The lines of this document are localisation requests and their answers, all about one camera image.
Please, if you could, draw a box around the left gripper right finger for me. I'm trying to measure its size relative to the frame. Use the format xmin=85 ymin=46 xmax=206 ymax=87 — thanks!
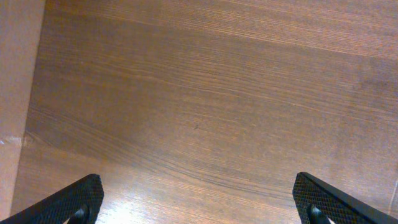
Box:
xmin=292 ymin=172 xmax=397 ymax=224

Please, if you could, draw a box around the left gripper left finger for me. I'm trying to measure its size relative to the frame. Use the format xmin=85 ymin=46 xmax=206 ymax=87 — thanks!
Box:
xmin=1 ymin=174 xmax=104 ymax=224

